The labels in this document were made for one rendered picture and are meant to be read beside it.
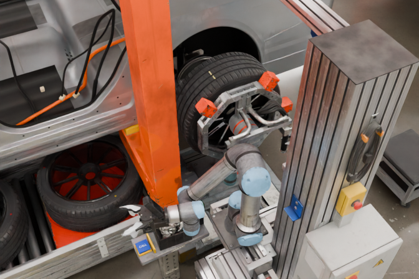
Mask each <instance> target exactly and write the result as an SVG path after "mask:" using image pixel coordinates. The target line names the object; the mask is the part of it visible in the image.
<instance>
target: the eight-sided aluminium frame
mask: <svg viewBox="0 0 419 279"><path fill-rule="evenodd" d="M257 93H260V94H261V95H264V96H265V97H267V98H269V99H271V100H275V101H277V102H278V103H279V104H280V105H281V104H282V98H281V96H280V95H279V94H278V93H277V92H275V91H274V90H273V91H271V92H270V91H267V90H265V88H264V87H263V86H262V85H261V84H260V82H257V81H255V82H252V83H249V84H247V85H243V86H241V87H238V88H235V89H232V90H230V91H225V92H224V93H222V94H221V95H220V96H219V97H218V99H217V100H216V101H215V102H214V105H215V106H216V108H217V109H218V110H217V112H216V113H215V114H214V115H213V116H212V117H211V118H208V117H206V116H202V117H201V118H200V119H199V120H198V124H197V126H198V148H199V149H200V151H201V152H202V154H204V155H207V156H211V157H213V158H216V159H222V158H223V157H224V153H225V152H226V151H227V149H219V148H215V147H214V146H210V145H208V128H209V127H210V126H211V124H212V123H213V122H214V121H215V119H217V117H219V115H220V114H221V113H222V112H223V111H224V109H225V108H226V107H227V106H228V105H229V104H230V103H233V102H236V101H238V100H240V99H243V98H247V97H249V96H252V95H255V94H257ZM279 117H280V113H279V112H278V111H276V112H274V113H270V114H269V118H268V119H267V121H273V120H276V119H278V118H279ZM269 134H270V132H269V133H266V134H264V135H263V136H264V139H265V138H266V137H267V136H268V135H269Z"/></svg>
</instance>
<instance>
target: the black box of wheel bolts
mask: <svg viewBox="0 0 419 279"><path fill-rule="evenodd" d="M155 231H156V232H154V236H155V238H156V240H157V244H158V246H159V249H160V251H161V250H164V249H166V248H170V247H172V246H175V245H178V244H181V243H183V242H186V241H189V240H192V236H189V235H186V234H185V233H184V231H183V223H182V222H177V223H173V224H171V223H169V226H167V227H160V228H157V229H155Z"/></svg>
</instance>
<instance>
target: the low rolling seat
mask: <svg viewBox="0 0 419 279"><path fill-rule="evenodd" d="M376 175H377V176H378V177H379V178H380V179H381V180H382V181H383V182H384V183H385V184H386V185H387V186H388V187H389V188H390V189H391V190H392V191H393V193H394V194H395V195H396V196H397V197H398V198H399V199H400V200H401V201H400V205H401V206H402V207H404V208H409V207H410V206H411V203H410V201H412V200H414V199H416V198H417V197H419V134H417V133H416V132H415V131H414V130H413V129H409V130H406V131H404V132H402V133H400V134H397V135H395V136H393V137H391V138H390V139H389V141H388V143H387V146H386V148H385V151H384V153H383V156H382V158H381V161H380V164H379V165H378V168H377V171H376Z"/></svg>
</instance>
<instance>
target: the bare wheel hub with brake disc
mask: <svg viewBox="0 0 419 279"><path fill-rule="evenodd" d="M210 58H211V57H207V56H205V57H198V58H196V59H194V60H192V61H191V62H189V63H187V64H186V65H185V66H184V67H183V68H182V70H181V71H180V73H179V75H178V78H177V82H179V80H181V79H183V78H186V76H187V75H188V74H189V73H190V72H191V71H192V70H193V69H195V67H197V66H198V65H199V64H201V63H202V62H204V61H206V60H208V59H210Z"/></svg>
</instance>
